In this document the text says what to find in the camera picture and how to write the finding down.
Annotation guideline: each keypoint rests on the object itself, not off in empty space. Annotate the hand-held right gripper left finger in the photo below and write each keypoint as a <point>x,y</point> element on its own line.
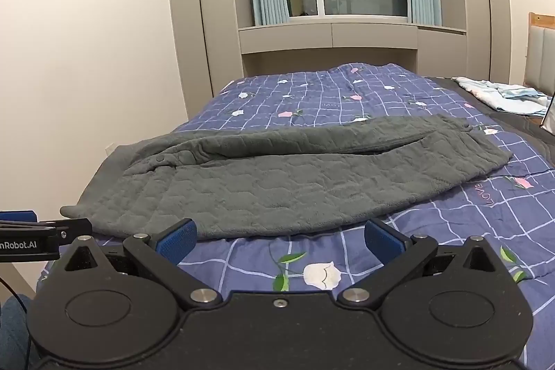
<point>175,243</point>

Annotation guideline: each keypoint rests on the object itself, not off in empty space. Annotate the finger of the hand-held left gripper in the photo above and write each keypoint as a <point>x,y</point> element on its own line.
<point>73,228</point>
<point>17,216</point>

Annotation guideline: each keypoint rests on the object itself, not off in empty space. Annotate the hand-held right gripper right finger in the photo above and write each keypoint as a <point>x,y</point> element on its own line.
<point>383,242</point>

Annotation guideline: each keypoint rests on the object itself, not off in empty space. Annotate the grey quilted pants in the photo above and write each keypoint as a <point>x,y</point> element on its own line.
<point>282,188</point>

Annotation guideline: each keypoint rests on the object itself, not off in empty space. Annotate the person's leg in jeans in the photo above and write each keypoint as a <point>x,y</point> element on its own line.
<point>15,331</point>

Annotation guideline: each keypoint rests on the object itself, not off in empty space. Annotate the blue checkered floral quilt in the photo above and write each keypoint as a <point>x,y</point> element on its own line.
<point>390,101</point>

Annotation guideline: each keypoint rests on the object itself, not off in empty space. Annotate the grey bed sheet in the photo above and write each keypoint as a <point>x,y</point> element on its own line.
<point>520,127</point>

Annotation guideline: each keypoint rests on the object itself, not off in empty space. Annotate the light blue crumpled cloth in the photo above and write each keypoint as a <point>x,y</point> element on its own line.
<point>498,94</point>

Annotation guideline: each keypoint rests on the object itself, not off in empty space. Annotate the beige window cabinet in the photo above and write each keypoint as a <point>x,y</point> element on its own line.
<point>347,38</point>

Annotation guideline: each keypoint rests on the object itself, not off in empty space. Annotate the white bag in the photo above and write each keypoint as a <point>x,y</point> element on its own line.
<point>550,116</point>

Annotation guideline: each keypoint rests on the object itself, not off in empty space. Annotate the beige wardrobe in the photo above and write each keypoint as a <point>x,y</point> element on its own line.
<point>477,6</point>
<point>195,27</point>

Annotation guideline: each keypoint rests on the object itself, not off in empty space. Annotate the white wall socket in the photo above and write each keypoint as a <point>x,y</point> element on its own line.
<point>110,149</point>

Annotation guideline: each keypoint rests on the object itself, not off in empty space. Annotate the padded headboard with wooden frame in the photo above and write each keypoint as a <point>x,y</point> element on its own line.
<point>542,58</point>

